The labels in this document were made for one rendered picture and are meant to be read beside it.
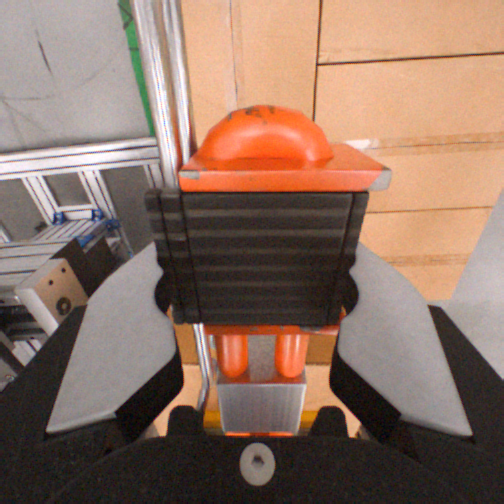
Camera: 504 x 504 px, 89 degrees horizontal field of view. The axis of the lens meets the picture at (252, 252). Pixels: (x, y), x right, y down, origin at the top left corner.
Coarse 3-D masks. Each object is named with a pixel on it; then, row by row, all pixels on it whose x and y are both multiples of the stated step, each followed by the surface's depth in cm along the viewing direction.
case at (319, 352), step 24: (168, 312) 49; (192, 336) 44; (312, 336) 44; (336, 336) 44; (192, 360) 41; (312, 360) 40; (192, 384) 42; (312, 384) 42; (168, 408) 47; (216, 408) 47; (312, 408) 46
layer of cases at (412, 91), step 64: (192, 0) 56; (256, 0) 56; (320, 0) 58; (384, 0) 56; (448, 0) 56; (192, 64) 62; (256, 64) 62; (320, 64) 65; (384, 64) 62; (448, 64) 62; (384, 128) 70; (448, 128) 70; (384, 192) 79; (448, 192) 80; (384, 256) 92; (448, 256) 92
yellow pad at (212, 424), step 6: (210, 414) 46; (216, 414) 46; (204, 420) 46; (210, 420) 46; (216, 420) 46; (204, 426) 46; (210, 426) 46; (216, 426) 46; (210, 432) 47; (216, 432) 47; (222, 432) 47
